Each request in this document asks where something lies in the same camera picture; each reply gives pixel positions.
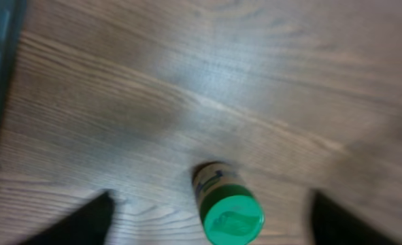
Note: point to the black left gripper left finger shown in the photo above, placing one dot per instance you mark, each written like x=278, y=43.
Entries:
x=88, y=225

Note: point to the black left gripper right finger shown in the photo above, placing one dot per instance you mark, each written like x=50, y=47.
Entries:
x=332, y=224

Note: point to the green lid white jar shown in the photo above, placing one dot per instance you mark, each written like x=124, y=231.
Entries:
x=230, y=214

